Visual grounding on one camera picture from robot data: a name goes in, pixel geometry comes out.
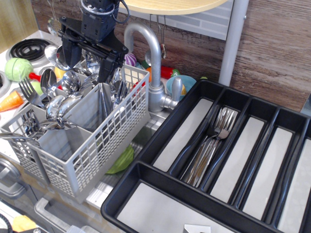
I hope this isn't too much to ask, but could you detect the purple toy onion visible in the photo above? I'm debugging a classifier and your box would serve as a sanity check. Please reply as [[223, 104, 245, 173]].
[[124, 53, 137, 67]]

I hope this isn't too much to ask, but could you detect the grey plastic cutlery basket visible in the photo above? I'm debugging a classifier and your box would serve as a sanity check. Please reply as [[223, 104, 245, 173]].
[[10, 65, 150, 203]]

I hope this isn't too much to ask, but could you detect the large silver ladle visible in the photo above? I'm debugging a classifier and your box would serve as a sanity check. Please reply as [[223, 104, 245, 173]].
[[44, 45, 71, 71]]

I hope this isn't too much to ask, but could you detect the stack of forks in tray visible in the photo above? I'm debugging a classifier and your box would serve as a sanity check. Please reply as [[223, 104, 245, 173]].
[[182, 107, 238, 187]]

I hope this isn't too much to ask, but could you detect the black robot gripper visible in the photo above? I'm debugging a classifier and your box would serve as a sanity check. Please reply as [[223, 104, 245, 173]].
[[59, 12, 128, 83]]

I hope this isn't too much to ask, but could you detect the red toy pepper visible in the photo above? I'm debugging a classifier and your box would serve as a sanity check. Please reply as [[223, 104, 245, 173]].
[[161, 66, 173, 79]]

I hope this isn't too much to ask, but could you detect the black stove burner coil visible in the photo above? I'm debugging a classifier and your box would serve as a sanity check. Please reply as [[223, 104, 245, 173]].
[[9, 38, 51, 61]]

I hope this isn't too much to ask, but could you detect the silver kitchen faucet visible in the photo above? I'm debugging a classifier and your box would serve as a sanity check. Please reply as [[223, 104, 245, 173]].
[[124, 22, 183, 112]]

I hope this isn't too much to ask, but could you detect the hanging slotted spoon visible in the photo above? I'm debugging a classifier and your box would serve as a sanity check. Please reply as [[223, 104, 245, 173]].
[[47, 0, 62, 37]]

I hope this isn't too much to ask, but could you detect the silver spoon front compartment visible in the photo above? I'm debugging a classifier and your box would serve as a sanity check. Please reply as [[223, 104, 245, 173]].
[[39, 92, 83, 130]]

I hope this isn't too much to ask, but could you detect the grey metal pole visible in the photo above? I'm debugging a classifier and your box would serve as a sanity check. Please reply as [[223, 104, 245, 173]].
[[218, 0, 249, 86]]

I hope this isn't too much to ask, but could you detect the yellow toy item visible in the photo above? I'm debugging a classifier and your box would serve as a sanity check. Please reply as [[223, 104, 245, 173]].
[[12, 216, 37, 233]]

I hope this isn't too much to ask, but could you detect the blue toy cup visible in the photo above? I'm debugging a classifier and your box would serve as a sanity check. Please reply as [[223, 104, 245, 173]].
[[166, 75, 196, 100]]

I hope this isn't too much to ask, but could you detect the orange toy carrot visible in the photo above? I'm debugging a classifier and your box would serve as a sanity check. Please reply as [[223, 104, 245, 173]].
[[0, 91, 24, 112]]

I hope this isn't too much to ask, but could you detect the green toy cabbage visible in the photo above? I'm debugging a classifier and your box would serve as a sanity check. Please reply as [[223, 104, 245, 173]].
[[4, 58, 34, 82]]

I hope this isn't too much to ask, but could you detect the black cutlery tray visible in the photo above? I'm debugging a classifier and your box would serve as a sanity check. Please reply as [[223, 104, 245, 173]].
[[101, 80, 311, 233]]

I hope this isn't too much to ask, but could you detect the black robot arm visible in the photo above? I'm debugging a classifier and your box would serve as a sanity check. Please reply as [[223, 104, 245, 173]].
[[59, 0, 128, 83]]

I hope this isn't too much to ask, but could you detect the round wooden shelf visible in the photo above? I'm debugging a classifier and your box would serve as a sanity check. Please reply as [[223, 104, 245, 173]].
[[125, 0, 227, 16]]

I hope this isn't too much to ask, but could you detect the green toy leaf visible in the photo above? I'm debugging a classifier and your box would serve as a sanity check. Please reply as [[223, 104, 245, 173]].
[[106, 145, 134, 174]]

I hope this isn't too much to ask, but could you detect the silver fork in basket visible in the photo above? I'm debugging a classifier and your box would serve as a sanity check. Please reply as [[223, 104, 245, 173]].
[[18, 79, 45, 109]]

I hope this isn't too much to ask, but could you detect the silver spoon in basket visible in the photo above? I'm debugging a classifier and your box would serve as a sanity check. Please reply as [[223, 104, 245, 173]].
[[40, 68, 57, 98]]

